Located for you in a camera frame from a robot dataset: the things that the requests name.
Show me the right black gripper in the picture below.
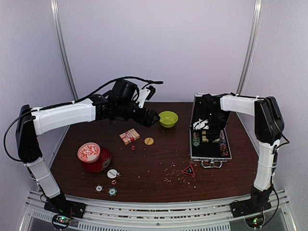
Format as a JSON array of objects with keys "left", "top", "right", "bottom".
[{"left": 206, "top": 111, "right": 222, "bottom": 141}]

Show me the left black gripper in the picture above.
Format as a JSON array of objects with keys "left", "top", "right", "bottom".
[{"left": 116, "top": 101, "right": 161, "bottom": 127}]

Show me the aluminium poker chip case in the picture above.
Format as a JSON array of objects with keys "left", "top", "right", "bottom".
[{"left": 189, "top": 93, "right": 232, "bottom": 169}]

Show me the blue banded card deck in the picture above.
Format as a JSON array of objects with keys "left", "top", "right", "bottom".
[{"left": 202, "top": 130, "right": 209, "bottom": 142}]

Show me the red banded card deck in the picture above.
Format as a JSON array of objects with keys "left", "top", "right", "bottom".
[{"left": 119, "top": 128, "right": 140, "bottom": 145}]

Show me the black red triangle card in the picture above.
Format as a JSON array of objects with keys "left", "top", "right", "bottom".
[{"left": 181, "top": 164, "right": 196, "bottom": 177}]

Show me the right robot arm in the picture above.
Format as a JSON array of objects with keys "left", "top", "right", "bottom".
[{"left": 201, "top": 94, "right": 284, "bottom": 213}]

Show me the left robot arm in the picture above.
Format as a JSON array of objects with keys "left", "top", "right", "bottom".
[{"left": 15, "top": 77, "right": 160, "bottom": 214}]

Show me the green plastic bowl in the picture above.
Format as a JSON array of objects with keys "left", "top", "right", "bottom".
[{"left": 159, "top": 111, "right": 179, "bottom": 128}]

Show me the yellow round button chip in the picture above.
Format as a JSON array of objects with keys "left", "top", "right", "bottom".
[{"left": 144, "top": 137, "right": 154, "bottom": 145}]

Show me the green chip stack in case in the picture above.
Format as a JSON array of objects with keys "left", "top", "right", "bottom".
[{"left": 192, "top": 131, "right": 201, "bottom": 147}]

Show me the mixed chip stack in case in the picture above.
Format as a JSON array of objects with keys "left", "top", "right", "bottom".
[{"left": 219, "top": 130, "right": 230, "bottom": 157}]

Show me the white dealer button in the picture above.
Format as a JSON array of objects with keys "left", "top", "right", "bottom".
[{"left": 107, "top": 169, "right": 118, "bottom": 179}]

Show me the green poker chip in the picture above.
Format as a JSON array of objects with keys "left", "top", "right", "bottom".
[{"left": 108, "top": 187, "right": 117, "bottom": 196}]

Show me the white red poker chip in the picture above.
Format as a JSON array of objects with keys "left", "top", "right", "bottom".
[{"left": 95, "top": 184, "right": 104, "bottom": 193}]

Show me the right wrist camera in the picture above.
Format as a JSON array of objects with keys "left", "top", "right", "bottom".
[{"left": 193, "top": 119, "right": 209, "bottom": 130}]

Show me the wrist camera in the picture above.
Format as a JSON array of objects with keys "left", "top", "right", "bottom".
[
  {"left": 137, "top": 85, "right": 156, "bottom": 108},
  {"left": 193, "top": 119, "right": 209, "bottom": 130}
]

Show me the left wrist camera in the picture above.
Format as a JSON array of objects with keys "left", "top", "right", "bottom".
[{"left": 137, "top": 85, "right": 156, "bottom": 108}]

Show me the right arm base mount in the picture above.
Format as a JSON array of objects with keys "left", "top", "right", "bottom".
[{"left": 230, "top": 199, "right": 271, "bottom": 218}]

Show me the aluminium front rail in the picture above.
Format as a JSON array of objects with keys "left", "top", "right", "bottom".
[{"left": 17, "top": 190, "right": 299, "bottom": 231}]

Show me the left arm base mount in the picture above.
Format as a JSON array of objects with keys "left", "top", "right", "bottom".
[{"left": 44, "top": 200, "right": 86, "bottom": 218}]

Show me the right aluminium frame post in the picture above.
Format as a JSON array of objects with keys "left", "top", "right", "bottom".
[{"left": 236, "top": 0, "right": 263, "bottom": 95}]

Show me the aluminium frame post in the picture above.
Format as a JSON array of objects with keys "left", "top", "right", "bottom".
[
  {"left": 50, "top": 0, "right": 78, "bottom": 100},
  {"left": 236, "top": 0, "right": 263, "bottom": 95}
]

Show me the left aluminium frame post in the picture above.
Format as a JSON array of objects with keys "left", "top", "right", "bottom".
[{"left": 50, "top": 0, "right": 78, "bottom": 100}]

